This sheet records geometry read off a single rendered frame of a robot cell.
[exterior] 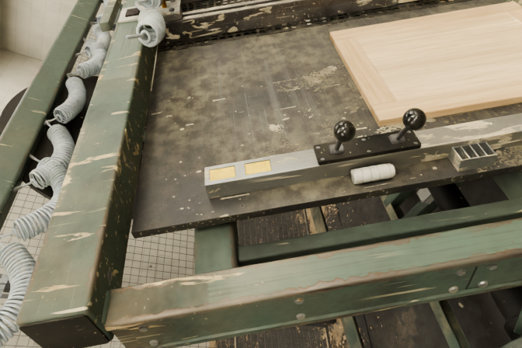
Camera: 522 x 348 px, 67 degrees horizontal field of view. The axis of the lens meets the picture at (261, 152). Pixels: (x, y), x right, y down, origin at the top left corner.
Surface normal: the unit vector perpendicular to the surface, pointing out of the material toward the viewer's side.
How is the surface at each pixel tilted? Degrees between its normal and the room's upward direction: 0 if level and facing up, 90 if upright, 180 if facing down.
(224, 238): 58
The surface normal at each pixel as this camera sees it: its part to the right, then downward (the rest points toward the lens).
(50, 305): -0.11, -0.73
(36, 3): 0.07, 0.74
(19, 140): 0.42, -0.71
